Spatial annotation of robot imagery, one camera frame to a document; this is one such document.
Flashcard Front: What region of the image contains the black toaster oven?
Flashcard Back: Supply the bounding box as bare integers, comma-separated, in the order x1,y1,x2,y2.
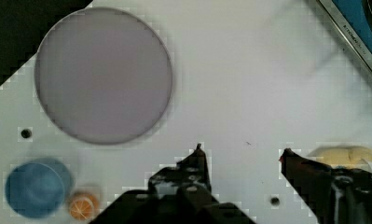
314,0,372,76

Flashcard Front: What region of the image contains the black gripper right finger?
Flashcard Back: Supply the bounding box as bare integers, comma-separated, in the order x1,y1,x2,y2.
280,148,372,224

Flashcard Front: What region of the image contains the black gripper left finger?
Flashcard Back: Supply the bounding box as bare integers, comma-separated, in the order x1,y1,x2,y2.
90,145,255,224

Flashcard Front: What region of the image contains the grey round plate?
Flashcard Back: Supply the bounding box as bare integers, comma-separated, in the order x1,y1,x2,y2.
34,7,173,145

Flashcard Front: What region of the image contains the blue small bowl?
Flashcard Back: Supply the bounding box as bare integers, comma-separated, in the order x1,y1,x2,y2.
4,158,74,219

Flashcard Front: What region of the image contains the orange slice toy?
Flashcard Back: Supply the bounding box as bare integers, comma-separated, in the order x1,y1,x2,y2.
68,192,99,221

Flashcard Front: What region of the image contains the peeled banana toy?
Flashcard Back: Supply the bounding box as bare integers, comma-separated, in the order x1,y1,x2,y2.
310,147,372,171

